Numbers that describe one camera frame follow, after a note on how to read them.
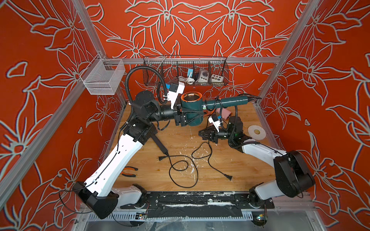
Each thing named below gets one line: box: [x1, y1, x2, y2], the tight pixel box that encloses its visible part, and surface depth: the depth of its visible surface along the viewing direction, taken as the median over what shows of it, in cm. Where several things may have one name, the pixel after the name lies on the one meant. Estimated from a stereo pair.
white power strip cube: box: [211, 74, 225, 83], surface depth 96 cm
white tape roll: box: [247, 125, 267, 141], surface depth 102 cm
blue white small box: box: [187, 68, 194, 78], surface depth 85 cm
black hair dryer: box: [144, 124, 170, 157], surface depth 92 cm
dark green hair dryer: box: [180, 91, 263, 127], surface depth 49 cm
